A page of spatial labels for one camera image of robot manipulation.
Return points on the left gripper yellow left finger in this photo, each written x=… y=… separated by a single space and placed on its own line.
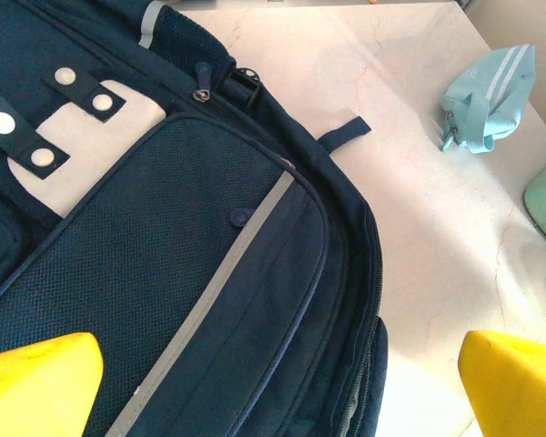
x=36 y=391

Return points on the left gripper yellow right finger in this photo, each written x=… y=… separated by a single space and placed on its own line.
x=518 y=391

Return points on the navy blue backpack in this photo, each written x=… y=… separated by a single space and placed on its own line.
x=164 y=236

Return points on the light blue pencil pouch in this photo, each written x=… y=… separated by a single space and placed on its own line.
x=491 y=100

